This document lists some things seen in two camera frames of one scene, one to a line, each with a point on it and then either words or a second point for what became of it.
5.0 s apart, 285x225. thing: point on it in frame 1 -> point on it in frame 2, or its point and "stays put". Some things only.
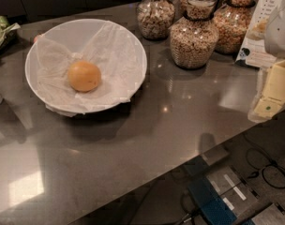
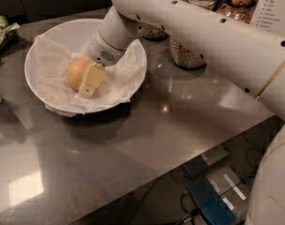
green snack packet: x=3 y=33 stays put
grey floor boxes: x=239 y=195 stays put
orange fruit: x=83 y=76 stays put
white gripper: x=280 y=35 -> x=100 y=51
